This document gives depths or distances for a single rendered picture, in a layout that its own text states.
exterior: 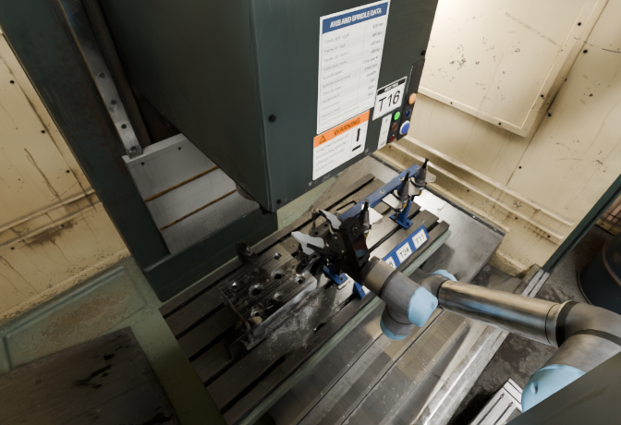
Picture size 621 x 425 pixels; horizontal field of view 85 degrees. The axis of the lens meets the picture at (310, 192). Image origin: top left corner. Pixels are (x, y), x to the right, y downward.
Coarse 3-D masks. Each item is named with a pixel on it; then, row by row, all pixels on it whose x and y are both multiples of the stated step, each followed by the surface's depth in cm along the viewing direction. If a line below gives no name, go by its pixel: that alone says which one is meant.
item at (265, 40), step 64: (128, 0) 71; (192, 0) 50; (256, 0) 41; (320, 0) 47; (128, 64) 94; (192, 64) 61; (256, 64) 46; (384, 64) 66; (192, 128) 78; (256, 128) 54; (256, 192) 66
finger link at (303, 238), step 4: (292, 232) 84; (296, 232) 83; (300, 232) 83; (296, 236) 83; (300, 236) 82; (304, 236) 82; (308, 236) 82; (300, 240) 82; (304, 240) 81; (308, 240) 81; (312, 240) 81; (316, 240) 81; (320, 240) 82; (304, 244) 82; (312, 244) 81; (316, 244) 81; (320, 244) 81; (304, 248) 84; (308, 248) 84; (308, 252) 85
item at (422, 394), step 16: (496, 272) 169; (496, 288) 162; (512, 288) 160; (464, 336) 144; (448, 352) 140; (464, 352) 138; (432, 368) 135; (448, 368) 134; (432, 384) 130; (416, 400) 126; (400, 416) 123; (416, 416) 122
